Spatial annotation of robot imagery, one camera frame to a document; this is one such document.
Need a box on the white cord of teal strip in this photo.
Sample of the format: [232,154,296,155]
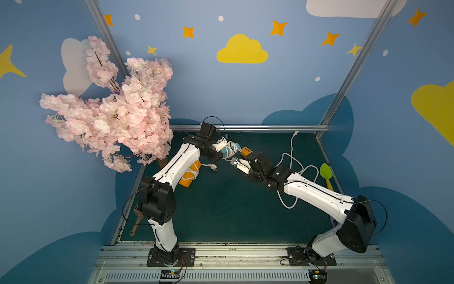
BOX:
[221,140,242,161]

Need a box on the teal power strip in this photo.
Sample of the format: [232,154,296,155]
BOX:
[221,141,241,161]

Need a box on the orange power strip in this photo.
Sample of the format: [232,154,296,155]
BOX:
[179,160,202,188]
[241,147,253,158]

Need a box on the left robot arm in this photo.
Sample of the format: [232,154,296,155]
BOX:
[138,123,222,253]

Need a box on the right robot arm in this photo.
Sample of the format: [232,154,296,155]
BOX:
[237,152,377,261]

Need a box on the green toy shovel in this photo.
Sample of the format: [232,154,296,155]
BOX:
[319,163,334,191]

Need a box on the pink cherry blossom tree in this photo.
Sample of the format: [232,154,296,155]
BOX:
[40,36,173,173]

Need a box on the brown toy spatula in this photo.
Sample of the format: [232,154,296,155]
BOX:
[130,205,144,237]

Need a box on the right controller board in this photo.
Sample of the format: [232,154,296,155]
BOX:
[309,270,327,284]

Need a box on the controller board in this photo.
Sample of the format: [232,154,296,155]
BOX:
[158,271,182,284]
[309,270,327,284]

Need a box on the left controller board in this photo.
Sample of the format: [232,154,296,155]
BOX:
[158,271,182,284]

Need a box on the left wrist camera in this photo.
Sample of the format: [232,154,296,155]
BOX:
[213,137,228,152]

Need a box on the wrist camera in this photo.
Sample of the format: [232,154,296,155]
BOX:
[230,157,251,175]
[213,137,228,152]

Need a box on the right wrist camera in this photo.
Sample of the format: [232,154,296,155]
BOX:
[230,157,251,175]

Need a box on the white cord of far strip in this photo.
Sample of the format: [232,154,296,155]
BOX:
[274,131,320,210]

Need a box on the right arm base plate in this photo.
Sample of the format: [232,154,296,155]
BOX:
[286,246,337,267]

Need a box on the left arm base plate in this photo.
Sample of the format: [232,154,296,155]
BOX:
[146,247,196,267]

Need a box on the aluminium front rail frame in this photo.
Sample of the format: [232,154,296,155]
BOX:
[88,242,394,284]

